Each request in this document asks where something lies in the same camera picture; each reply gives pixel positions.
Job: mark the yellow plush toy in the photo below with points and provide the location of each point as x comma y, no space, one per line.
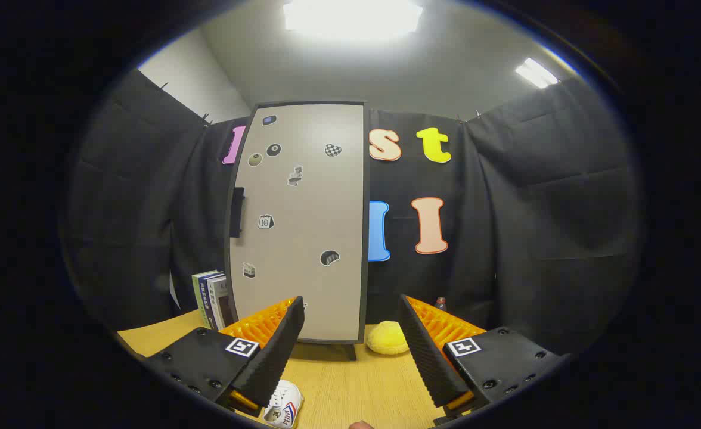
386,338

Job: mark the dark grey shoe cabinet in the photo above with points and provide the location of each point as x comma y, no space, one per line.
349,350

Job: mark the blue spine book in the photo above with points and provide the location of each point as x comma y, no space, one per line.
205,298

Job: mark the white canvas shoe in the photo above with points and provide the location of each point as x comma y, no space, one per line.
288,402

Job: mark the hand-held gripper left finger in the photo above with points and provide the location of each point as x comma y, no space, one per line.
276,351

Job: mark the white paper sheet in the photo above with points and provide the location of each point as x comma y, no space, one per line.
174,292

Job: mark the white spine book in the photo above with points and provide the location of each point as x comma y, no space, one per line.
222,298

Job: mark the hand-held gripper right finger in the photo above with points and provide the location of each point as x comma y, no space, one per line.
425,351

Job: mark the large ceiling light panel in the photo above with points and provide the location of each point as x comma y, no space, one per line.
350,15

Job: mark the small ceiling light panel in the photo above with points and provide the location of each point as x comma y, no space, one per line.
535,72

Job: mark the black backdrop cloth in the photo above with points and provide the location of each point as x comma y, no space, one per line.
535,208

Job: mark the small red white bottle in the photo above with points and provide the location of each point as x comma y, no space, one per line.
440,304

